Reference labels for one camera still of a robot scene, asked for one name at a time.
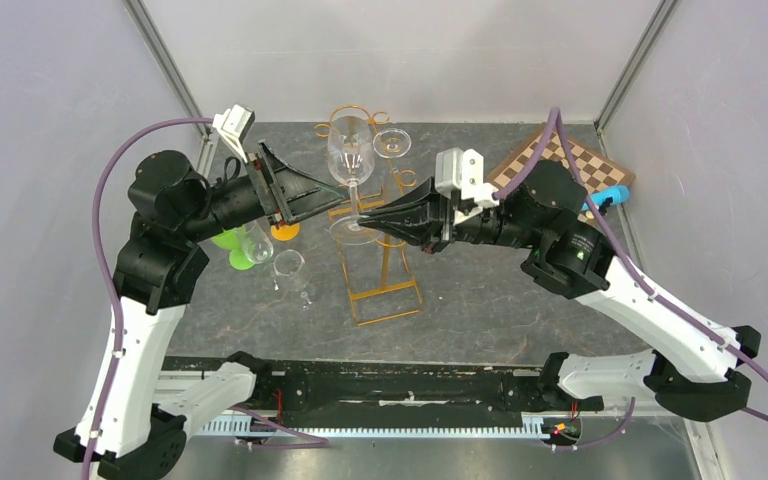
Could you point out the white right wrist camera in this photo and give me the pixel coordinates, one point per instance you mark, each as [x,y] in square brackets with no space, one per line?
[459,177]

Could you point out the wooden chessboard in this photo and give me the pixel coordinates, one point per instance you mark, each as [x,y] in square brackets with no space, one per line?
[597,172]

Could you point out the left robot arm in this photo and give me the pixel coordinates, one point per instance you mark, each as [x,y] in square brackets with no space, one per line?
[127,432]

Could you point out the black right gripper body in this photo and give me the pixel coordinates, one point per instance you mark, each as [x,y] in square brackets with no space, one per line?
[491,225]

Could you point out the orange wine glass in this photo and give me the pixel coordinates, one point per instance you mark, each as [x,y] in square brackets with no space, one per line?
[285,233]

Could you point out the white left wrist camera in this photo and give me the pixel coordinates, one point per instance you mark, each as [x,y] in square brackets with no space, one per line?
[233,126]

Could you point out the gold wire glass rack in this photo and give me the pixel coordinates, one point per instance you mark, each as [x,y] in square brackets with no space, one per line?
[378,278]

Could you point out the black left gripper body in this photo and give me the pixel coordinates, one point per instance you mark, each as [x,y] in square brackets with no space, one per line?
[246,197]

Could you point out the green wine glass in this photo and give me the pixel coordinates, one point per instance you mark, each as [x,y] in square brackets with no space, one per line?
[235,243]

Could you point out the black chess piece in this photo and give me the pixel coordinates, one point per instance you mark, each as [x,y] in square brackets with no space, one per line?
[602,208]

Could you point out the clear wine glass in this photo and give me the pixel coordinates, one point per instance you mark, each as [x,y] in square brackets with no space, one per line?
[255,244]
[351,161]
[293,278]
[392,143]

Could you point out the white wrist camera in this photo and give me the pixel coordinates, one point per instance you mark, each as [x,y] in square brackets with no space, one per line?
[233,126]
[459,177]

